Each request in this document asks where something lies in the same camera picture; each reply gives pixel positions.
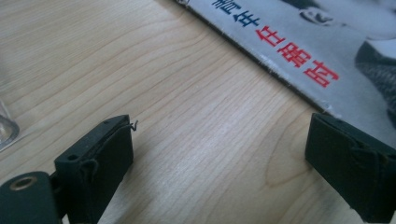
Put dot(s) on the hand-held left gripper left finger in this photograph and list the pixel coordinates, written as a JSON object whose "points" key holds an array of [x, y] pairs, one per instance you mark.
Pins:
{"points": [[96, 168]]}

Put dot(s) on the magazine with portrait cover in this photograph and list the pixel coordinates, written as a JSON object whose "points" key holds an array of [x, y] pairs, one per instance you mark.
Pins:
{"points": [[311, 37]]}

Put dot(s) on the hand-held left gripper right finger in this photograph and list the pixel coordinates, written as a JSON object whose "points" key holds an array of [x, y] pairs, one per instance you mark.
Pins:
{"points": [[351, 174]]}

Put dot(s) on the clear acrylic divider rack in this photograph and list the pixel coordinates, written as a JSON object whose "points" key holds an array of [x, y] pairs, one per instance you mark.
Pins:
{"points": [[6, 130]]}

